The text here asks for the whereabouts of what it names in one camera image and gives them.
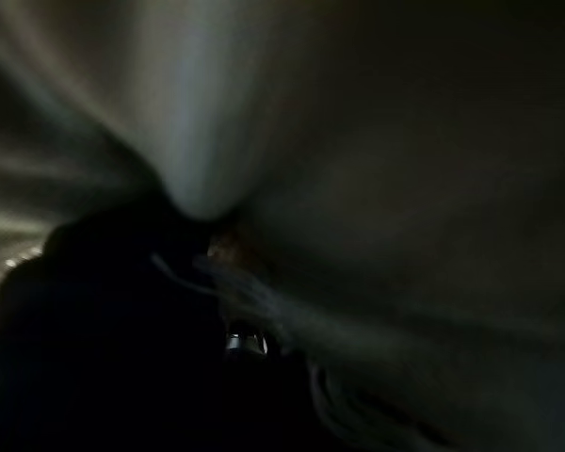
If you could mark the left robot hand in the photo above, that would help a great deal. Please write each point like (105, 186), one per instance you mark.
(99, 353)

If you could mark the white fringed cushion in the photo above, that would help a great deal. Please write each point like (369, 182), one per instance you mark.
(193, 117)

